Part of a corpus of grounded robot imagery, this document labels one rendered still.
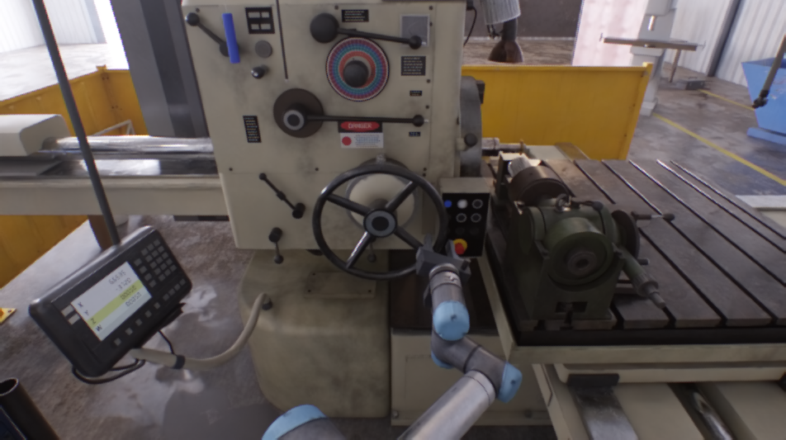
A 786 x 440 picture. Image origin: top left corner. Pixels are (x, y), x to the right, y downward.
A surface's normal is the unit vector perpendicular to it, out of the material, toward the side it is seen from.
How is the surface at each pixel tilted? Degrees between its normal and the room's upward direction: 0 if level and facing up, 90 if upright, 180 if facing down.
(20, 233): 90
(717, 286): 0
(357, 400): 90
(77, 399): 0
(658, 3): 90
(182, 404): 0
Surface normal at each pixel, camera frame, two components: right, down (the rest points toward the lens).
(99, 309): 0.91, -0.18
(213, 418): 0.00, -0.88
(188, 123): 0.00, 0.47
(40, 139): 1.00, 0.00
